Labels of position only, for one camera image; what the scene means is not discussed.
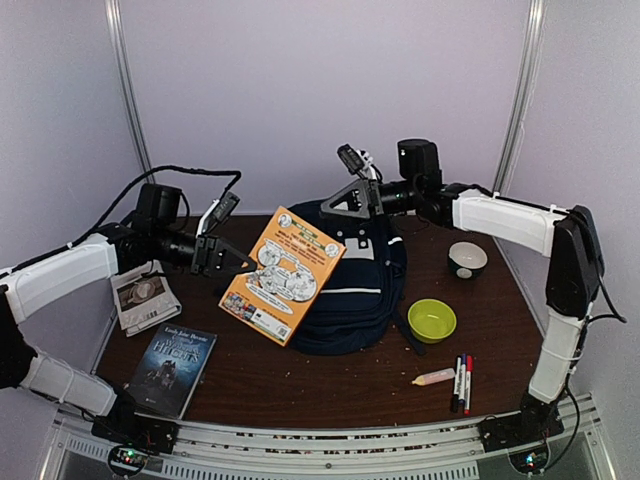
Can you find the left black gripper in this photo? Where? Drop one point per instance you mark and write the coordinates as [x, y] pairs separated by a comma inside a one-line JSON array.
[[209, 251]]

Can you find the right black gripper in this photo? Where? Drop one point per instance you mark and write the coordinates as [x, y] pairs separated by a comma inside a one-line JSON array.
[[363, 207]]

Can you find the orange comic paperback book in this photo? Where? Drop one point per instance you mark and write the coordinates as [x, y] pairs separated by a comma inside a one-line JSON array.
[[294, 261]]

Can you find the navy blue student backpack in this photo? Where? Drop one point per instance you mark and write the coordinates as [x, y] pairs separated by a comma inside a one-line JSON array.
[[361, 297]]

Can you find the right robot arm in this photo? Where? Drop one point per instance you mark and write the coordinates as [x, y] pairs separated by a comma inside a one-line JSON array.
[[568, 238]]

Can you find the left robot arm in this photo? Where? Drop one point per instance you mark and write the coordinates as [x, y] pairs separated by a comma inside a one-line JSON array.
[[111, 250]]

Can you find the white Afternoon Tea book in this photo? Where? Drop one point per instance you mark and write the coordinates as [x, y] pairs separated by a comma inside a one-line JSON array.
[[143, 301]]

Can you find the dark bowl white inside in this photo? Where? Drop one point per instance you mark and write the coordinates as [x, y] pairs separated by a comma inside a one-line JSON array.
[[467, 260]]

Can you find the dark Wuthering Heights book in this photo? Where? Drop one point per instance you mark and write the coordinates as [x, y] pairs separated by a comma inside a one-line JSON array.
[[170, 369]]

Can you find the lime green bowl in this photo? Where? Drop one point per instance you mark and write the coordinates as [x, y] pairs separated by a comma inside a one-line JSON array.
[[431, 321]]

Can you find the cream glue tube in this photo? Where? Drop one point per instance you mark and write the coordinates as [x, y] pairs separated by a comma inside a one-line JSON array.
[[434, 377]]

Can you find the red marker pen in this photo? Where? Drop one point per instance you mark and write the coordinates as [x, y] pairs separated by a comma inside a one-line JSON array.
[[467, 384]]

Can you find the blue marker pen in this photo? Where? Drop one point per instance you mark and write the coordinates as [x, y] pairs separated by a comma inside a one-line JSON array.
[[462, 382]]

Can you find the black marker pen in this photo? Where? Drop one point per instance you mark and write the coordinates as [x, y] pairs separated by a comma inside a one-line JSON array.
[[454, 404]]

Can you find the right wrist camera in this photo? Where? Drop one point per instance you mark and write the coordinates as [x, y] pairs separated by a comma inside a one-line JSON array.
[[359, 163]]

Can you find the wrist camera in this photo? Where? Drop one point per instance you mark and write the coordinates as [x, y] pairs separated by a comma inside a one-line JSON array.
[[219, 210], [359, 163]]

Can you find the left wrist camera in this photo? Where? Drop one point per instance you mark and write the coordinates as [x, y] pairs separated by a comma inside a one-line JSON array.
[[219, 210]]

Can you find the right aluminium frame post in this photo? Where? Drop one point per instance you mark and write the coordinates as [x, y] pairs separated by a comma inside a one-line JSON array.
[[523, 96]]

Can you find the aluminium frame post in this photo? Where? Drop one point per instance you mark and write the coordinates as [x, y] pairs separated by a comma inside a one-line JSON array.
[[523, 96], [132, 114]]

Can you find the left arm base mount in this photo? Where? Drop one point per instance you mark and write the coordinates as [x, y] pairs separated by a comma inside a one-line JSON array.
[[136, 438]]

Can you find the front aluminium rail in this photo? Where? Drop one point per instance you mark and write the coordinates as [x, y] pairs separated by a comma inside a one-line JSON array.
[[444, 450]]

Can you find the left aluminium frame post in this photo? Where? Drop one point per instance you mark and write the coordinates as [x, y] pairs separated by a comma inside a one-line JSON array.
[[132, 114]]

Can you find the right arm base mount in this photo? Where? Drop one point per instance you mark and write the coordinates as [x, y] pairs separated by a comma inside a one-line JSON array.
[[524, 435]]

